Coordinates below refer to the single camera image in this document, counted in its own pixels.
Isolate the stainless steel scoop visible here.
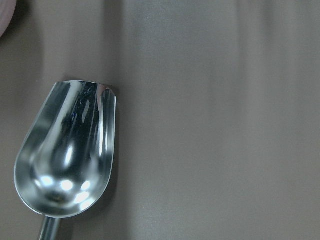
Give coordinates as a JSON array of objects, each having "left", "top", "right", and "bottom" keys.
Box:
[{"left": 14, "top": 80, "right": 117, "bottom": 240}]

